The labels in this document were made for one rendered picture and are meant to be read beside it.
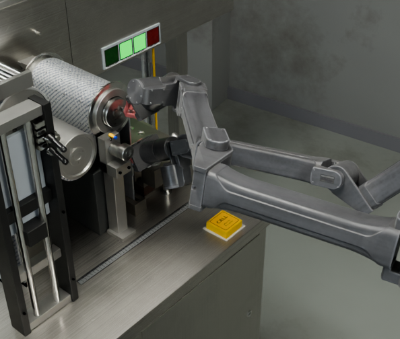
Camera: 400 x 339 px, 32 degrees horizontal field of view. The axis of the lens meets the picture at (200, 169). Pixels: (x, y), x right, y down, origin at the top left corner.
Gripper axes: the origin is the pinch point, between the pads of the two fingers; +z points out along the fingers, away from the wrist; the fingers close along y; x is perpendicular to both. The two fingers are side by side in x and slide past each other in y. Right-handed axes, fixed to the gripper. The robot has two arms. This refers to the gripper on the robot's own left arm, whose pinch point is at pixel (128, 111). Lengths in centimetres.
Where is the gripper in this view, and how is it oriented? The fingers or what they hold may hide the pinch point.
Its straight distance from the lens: 173.8
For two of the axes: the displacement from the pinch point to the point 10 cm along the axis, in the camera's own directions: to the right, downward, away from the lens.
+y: 6.3, -4.1, 6.5
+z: -6.1, 2.6, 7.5
